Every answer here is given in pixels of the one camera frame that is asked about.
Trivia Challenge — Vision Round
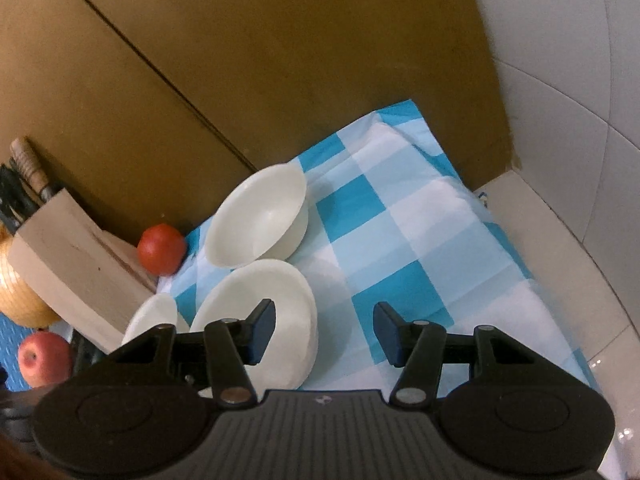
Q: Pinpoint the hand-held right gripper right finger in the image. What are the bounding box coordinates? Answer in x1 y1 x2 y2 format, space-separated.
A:
374 302 547 408

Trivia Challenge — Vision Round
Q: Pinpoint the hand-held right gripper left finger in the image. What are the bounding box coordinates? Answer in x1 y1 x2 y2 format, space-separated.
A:
106 299 277 407

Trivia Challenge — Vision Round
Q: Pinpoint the white bowl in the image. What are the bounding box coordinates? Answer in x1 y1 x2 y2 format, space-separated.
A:
121 293 178 347
189 259 320 395
204 162 309 269

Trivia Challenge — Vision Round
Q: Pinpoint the person's left forearm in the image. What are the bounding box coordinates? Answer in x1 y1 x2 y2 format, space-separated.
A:
0 435 57 480

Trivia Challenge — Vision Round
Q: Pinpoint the red apple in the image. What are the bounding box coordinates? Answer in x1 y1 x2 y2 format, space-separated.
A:
18 331 74 389

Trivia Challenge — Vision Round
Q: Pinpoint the blue white checkered tablecloth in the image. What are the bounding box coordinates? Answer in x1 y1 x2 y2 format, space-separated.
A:
157 100 604 397

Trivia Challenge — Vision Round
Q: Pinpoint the pomelo in yellow net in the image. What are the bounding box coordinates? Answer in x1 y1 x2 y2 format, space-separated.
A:
0 222 62 329

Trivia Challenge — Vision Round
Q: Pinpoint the red tomato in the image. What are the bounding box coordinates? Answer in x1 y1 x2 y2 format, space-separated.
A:
137 223 187 276

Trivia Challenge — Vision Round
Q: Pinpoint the wooden knife block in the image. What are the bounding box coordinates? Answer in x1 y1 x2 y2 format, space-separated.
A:
7 187 160 356

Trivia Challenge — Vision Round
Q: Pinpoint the brown wooden cabinet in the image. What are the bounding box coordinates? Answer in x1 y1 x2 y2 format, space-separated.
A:
0 0 523 261

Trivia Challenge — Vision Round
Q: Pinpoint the turned wooden handle knife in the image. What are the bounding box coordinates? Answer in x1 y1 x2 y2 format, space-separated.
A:
10 137 63 201

